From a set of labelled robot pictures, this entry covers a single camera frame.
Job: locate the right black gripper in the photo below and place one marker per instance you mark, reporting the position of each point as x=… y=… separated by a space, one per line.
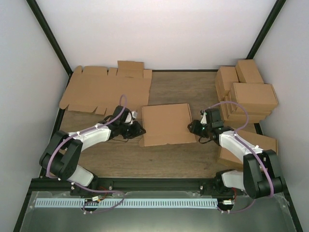
x=194 y=128

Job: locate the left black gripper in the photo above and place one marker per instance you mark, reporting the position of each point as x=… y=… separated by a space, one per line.
x=136 y=131

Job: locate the cardboard box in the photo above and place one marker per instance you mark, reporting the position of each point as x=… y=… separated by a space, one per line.
x=166 y=125

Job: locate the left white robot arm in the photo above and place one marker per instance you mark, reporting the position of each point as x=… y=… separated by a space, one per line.
x=60 y=158

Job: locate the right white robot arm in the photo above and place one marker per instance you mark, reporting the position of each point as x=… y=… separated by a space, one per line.
x=261 y=175

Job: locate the folded box back left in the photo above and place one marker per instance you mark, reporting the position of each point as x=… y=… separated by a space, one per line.
x=224 y=79

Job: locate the folded box top stack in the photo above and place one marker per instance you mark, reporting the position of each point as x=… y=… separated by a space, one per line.
x=259 y=97

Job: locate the folded box near right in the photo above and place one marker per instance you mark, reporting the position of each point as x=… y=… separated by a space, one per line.
x=226 y=158

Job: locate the folded box back right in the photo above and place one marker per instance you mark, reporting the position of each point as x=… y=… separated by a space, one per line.
x=248 y=72

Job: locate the folded boxes lower stack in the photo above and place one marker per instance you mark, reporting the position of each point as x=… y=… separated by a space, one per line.
x=232 y=112

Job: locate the flat cardboard sheet stack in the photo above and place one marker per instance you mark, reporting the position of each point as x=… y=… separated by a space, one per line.
x=98 y=89

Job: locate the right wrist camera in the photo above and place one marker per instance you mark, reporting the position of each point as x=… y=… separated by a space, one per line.
x=203 y=120

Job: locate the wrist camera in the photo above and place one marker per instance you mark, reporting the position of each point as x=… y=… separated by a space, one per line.
x=131 y=117
x=203 y=120

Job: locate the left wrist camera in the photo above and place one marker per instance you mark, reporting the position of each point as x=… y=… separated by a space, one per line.
x=131 y=117

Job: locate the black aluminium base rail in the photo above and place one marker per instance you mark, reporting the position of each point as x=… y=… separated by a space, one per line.
x=205 y=186

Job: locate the light blue cable duct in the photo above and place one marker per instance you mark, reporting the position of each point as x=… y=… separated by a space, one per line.
x=127 y=203

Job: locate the left black frame post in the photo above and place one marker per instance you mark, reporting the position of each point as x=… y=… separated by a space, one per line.
x=49 y=35

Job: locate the black frame post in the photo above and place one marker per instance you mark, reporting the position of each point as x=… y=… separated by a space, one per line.
x=276 y=9
x=49 y=35

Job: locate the right black frame post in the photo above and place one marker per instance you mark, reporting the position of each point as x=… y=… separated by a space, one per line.
x=276 y=9

